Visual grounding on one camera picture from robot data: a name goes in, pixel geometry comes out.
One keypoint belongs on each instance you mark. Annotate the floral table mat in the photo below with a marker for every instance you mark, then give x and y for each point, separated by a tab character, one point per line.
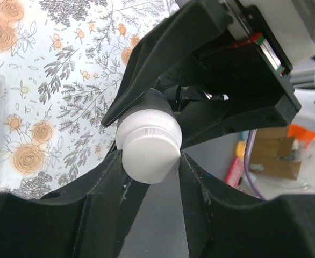
63	62

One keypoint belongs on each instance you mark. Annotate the red yellow background clutter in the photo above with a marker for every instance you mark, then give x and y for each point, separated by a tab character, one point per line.
237	167

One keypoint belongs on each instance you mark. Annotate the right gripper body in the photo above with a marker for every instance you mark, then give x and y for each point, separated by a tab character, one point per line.
232	67

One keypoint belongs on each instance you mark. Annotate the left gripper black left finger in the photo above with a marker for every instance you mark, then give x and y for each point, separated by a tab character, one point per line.
89	217

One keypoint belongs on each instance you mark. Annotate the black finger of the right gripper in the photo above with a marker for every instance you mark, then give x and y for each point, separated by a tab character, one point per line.
189	28
201	121

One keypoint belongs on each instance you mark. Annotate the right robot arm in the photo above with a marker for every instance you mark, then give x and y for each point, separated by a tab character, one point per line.
313	113

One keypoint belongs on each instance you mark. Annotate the cardboard box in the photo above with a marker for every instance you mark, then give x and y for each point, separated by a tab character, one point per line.
272	154

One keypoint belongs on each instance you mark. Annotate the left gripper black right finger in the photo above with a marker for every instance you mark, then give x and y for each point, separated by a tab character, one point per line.
221	221

